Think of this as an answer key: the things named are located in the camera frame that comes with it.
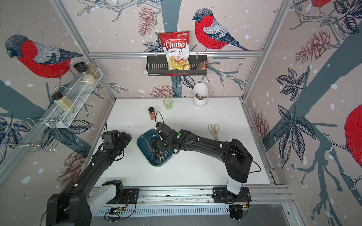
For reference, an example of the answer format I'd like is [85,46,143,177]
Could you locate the pink handled scissors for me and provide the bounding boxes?
[154,151,165,165]

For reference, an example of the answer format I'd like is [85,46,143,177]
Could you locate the black scissors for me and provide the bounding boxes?
[149,136,162,160]

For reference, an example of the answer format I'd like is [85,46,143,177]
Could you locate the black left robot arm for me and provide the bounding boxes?
[46,131,132,226]

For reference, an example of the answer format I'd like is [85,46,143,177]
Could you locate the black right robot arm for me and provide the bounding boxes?
[156,122,253,195]

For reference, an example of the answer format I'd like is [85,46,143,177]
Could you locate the teal storage tray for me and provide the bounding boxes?
[136,129,173,167]

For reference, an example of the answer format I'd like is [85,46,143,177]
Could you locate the orange spice jar black lid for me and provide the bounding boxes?
[148,107,156,120]

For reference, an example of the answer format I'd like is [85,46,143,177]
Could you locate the green glass cup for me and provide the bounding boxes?
[163,98,173,110]

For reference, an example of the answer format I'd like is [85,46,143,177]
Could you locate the white utensil holder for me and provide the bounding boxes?
[193,82,208,107]

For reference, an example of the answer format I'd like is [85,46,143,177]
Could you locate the small spice jar behind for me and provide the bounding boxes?
[86,61,100,79]

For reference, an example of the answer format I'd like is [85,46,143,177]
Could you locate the horizontal aluminium bar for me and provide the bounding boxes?
[88,50,264,59]

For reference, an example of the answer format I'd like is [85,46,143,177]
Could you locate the red Chuba chips bag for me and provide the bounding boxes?
[159,31,190,70]

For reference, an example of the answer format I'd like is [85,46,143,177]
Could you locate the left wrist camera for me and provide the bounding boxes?
[101,131,118,145]

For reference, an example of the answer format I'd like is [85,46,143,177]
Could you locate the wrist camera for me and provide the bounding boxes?
[156,122,166,133]
[101,131,118,145]

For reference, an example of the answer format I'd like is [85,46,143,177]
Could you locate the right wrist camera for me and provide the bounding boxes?
[156,122,166,133]

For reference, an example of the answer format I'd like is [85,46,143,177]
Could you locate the cream handled scissors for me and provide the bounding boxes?
[208,123,220,141]

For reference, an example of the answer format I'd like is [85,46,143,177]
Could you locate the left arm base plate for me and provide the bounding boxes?
[107,188,140,204]

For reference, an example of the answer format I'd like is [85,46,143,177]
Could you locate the white wire wall shelf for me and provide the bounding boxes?
[29,68,103,128]

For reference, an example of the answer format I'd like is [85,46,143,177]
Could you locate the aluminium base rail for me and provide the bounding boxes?
[90,185,304,226]

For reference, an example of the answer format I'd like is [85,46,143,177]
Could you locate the black wall basket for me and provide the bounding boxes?
[146,55,207,76]

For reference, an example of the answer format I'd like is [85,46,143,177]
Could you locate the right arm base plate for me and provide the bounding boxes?
[211,187,252,204]

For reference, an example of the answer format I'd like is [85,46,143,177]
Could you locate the aluminium frame post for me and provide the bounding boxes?
[50,0,116,103]

